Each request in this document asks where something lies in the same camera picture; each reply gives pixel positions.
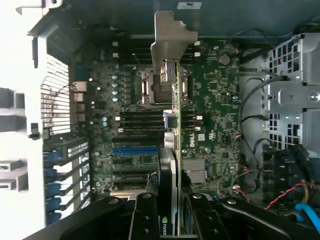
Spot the grey chipset heatsink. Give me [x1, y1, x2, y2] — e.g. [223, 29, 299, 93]
[183, 159, 206, 184]

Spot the blue expansion slot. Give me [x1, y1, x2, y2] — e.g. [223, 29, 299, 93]
[112, 147, 160, 155]

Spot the green motherboard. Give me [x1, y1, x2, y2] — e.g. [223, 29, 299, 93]
[71, 37, 242, 201]

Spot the metal CPU socket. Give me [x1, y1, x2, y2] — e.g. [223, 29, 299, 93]
[136, 67, 193, 107]

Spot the silver metal drive cage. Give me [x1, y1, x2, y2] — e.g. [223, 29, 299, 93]
[264, 32, 320, 151]

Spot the silver coin cell battery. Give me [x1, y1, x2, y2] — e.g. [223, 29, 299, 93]
[219, 54, 232, 67]

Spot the grey parts rack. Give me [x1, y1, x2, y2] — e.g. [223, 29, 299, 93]
[0, 86, 30, 195]

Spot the black open PC case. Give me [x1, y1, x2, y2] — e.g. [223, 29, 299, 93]
[26, 0, 320, 240]

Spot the red thin wire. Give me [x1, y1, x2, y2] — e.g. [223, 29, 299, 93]
[264, 181, 320, 211]

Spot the blue SATA wire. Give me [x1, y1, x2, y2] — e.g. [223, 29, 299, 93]
[294, 203, 320, 226]

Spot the black internal wire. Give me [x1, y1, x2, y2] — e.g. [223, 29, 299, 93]
[238, 74, 288, 127]

